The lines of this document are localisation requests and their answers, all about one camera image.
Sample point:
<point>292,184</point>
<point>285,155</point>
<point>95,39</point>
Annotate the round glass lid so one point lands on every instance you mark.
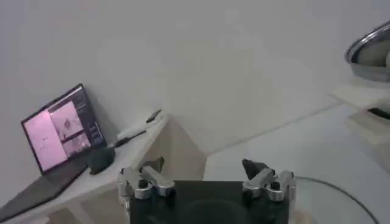
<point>335,210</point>

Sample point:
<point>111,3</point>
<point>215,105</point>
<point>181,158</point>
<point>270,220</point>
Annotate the white side desk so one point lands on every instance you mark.
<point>100,185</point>

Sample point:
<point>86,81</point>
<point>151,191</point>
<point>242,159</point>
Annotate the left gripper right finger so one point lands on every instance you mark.
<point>269,184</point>

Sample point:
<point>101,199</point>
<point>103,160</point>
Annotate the steel perforated steamer basket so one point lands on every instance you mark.
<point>368,71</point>

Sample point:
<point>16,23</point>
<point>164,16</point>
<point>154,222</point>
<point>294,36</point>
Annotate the black open laptop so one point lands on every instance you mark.
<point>58,137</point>

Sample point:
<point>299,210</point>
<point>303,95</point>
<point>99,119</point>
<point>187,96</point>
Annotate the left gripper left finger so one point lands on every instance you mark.
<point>152,182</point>

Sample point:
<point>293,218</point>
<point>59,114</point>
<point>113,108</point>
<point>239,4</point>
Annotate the black computer mouse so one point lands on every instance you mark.
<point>101,159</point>

